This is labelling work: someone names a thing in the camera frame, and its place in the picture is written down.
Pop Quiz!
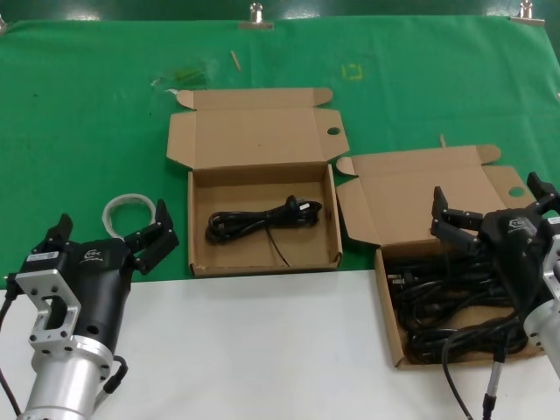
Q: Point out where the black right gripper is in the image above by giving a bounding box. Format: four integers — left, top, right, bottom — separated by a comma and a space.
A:
430, 171, 560, 324

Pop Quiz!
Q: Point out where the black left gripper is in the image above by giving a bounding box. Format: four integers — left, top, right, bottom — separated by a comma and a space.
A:
33, 199, 180, 352

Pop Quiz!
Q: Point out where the black power cable bundle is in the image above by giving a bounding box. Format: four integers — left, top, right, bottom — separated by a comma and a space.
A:
404, 321, 533, 364
387, 251, 522, 327
206, 195, 325, 266

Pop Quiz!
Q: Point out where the open cardboard box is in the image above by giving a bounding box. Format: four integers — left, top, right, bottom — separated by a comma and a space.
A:
164, 86, 349, 278
335, 143, 553, 371

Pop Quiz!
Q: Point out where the clear tape roll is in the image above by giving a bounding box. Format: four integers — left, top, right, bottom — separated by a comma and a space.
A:
101, 192, 158, 241

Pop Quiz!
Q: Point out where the green table cloth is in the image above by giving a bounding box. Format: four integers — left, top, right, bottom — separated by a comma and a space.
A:
0, 15, 560, 291

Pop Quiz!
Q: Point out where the clear plastic wrapper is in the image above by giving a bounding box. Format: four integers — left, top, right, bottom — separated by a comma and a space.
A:
150, 59, 218, 95

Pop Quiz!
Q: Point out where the silver binder clip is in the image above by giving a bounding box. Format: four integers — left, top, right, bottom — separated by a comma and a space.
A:
509, 0, 546, 26
239, 2, 275, 31

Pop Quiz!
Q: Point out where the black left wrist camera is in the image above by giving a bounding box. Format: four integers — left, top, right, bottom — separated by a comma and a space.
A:
24, 249, 62, 275

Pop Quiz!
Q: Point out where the silver left camera bracket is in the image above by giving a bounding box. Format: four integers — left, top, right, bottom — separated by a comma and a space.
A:
7, 267, 83, 354

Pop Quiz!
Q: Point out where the silver camera bracket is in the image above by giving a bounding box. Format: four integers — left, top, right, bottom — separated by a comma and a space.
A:
541, 234, 560, 307
7, 267, 83, 354

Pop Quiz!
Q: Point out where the silver right camera bracket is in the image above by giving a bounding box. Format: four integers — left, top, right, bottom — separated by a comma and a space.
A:
541, 234, 560, 307

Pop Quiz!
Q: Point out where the thin black left camera cable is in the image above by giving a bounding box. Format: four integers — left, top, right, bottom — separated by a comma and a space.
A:
0, 273, 22, 417

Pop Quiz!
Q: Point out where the black left arm connector cable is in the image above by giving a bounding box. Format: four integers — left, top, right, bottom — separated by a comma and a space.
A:
96, 354, 130, 410

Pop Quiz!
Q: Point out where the right arm cable silver connector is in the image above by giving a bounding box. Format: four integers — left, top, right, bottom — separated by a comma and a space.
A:
440, 327, 511, 420

